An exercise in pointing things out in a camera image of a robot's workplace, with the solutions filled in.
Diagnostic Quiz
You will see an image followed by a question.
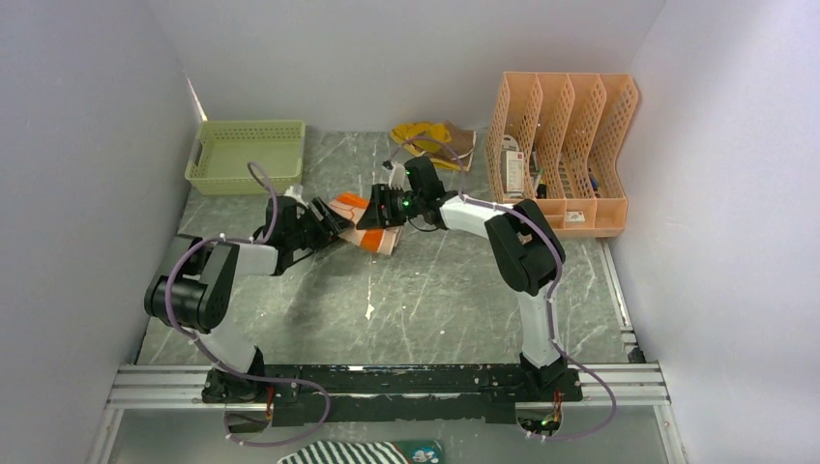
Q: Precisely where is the orange white patterned towel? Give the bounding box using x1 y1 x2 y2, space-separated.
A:
326 191 405 257

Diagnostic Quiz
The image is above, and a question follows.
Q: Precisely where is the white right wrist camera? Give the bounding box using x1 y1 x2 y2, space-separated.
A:
382 160 407 189

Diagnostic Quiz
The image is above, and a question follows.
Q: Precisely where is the teal patterned cloth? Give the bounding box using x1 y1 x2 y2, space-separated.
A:
391 440 445 464

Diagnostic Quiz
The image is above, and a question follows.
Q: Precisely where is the orange plastic file organizer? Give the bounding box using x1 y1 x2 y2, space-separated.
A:
484 72 640 238

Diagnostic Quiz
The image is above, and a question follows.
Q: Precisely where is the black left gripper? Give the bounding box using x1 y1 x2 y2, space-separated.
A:
288 196 356 254

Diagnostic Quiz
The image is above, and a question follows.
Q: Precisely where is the black white striped towel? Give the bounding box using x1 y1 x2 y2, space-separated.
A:
277 440 410 464

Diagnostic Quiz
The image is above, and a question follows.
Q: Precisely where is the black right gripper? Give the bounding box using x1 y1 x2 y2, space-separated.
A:
356 185 424 231

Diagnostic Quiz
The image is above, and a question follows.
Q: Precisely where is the white red paper card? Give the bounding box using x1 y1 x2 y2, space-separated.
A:
501 134 524 196

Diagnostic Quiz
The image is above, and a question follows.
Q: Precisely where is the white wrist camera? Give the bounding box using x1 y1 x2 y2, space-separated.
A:
284 184 305 203
382 160 407 189

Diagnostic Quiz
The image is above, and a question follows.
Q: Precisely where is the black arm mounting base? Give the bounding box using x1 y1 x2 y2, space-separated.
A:
199 363 583 426

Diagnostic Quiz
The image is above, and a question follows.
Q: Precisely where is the small white box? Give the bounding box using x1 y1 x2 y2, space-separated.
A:
565 211 586 224

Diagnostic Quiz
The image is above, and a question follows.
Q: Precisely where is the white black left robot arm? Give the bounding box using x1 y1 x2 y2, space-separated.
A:
143 195 354 404

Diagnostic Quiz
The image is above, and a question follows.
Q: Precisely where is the green plastic basket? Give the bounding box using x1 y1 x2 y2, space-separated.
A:
185 120 307 195

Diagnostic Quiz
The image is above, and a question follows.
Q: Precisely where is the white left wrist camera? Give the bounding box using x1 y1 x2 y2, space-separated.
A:
284 184 305 203

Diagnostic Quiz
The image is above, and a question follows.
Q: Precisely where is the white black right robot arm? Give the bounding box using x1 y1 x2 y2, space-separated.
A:
356 158 582 401

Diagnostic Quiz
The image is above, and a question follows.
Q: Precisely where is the yellow brown towel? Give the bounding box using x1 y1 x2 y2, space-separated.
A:
390 121 478 171

